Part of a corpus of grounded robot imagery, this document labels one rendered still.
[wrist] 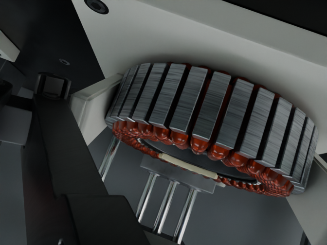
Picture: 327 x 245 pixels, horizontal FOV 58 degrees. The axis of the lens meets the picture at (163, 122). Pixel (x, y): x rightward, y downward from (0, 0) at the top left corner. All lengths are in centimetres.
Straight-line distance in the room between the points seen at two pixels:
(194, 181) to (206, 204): 14
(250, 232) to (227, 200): 5
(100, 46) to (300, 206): 13
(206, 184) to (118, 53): 17
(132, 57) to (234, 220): 32
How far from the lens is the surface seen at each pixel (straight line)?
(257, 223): 44
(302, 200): 17
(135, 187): 42
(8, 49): 28
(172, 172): 29
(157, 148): 19
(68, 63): 26
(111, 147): 24
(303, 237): 42
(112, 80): 16
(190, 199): 31
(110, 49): 16
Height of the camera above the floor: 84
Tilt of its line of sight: 13 degrees down
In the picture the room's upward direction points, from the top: 159 degrees counter-clockwise
